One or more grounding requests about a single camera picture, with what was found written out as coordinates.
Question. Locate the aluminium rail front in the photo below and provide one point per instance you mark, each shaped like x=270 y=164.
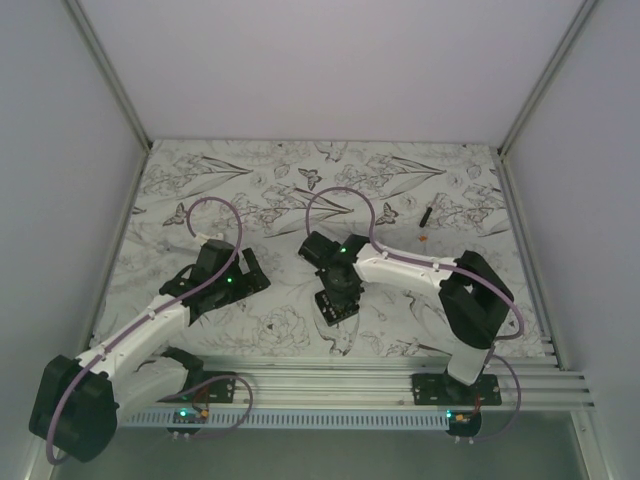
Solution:
x=385 y=382

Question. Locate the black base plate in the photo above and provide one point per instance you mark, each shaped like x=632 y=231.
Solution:
x=211 y=387
x=440 y=389

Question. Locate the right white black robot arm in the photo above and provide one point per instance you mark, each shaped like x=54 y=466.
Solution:
x=473 y=298

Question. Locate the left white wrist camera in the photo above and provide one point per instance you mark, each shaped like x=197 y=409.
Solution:
x=202 y=238

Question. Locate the black screwdriver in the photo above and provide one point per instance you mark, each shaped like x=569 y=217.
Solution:
x=425 y=217

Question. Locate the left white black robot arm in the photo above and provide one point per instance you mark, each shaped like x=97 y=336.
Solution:
x=82 y=401

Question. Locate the right green circuit board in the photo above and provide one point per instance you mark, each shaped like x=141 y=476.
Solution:
x=464 y=424

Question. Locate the left green circuit board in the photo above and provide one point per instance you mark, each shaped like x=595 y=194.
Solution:
x=187 y=421

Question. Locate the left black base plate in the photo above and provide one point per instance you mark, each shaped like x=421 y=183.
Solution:
x=211 y=387

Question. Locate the black fuse box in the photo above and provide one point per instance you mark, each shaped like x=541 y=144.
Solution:
x=334 y=314

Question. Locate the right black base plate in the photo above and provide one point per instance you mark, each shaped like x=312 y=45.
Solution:
x=440 y=389

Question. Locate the white slotted cable duct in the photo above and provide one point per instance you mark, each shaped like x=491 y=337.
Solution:
x=331 y=419

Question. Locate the green circuit board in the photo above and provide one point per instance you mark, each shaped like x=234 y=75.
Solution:
x=187 y=421
x=464 y=424

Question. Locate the floral printed mat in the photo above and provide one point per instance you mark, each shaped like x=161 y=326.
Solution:
x=265 y=195

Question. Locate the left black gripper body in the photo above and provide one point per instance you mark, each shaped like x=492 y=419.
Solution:
x=235 y=285

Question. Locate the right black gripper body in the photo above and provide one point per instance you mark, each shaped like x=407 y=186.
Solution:
x=340 y=294

